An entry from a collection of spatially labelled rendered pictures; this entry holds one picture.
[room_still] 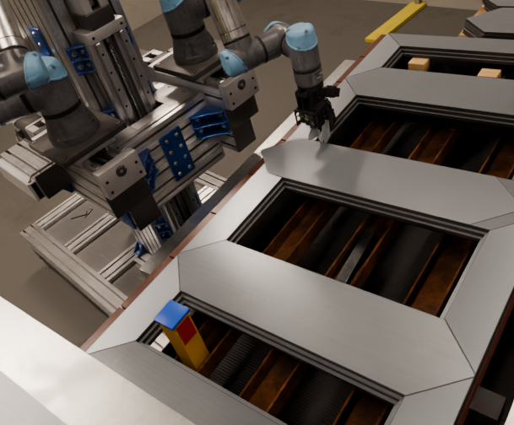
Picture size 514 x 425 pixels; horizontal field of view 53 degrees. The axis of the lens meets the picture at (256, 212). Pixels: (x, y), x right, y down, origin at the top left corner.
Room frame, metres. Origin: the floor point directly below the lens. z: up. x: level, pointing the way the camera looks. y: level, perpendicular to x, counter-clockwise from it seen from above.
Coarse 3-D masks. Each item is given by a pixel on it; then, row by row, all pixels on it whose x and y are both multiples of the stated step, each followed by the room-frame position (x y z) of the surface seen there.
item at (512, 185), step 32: (384, 64) 1.61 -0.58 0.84; (512, 64) 1.40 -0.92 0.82; (320, 192) 1.07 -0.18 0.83; (512, 192) 0.84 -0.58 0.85; (416, 224) 0.87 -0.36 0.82; (448, 224) 0.82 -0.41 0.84; (480, 224) 0.78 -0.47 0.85; (224, 320) 0.76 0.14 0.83; (160, 352) 0.73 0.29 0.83; (288, 352) 0.63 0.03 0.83; (352, 384) 0.52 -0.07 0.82; (448, 384) 0.45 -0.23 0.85
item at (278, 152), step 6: (282, 144) 1.32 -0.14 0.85; (288, 144) 1.31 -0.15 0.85; (294, 144) 1.30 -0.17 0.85; (270, 150) 1.31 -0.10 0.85; (276, 150) 1.30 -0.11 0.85; (282, 150) 1.29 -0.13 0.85; (288, 150) 1.28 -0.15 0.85; (264, 156) 1.29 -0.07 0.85; (270, 156) 1.28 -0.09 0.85; (276, 156) 1.27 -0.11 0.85; (282, 156) 1.26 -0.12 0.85; (264, 162) 1.26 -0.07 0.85; (270, 162) 1.25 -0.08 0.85; (276, 162) 1.24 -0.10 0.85; (270, 168) 1.22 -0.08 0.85
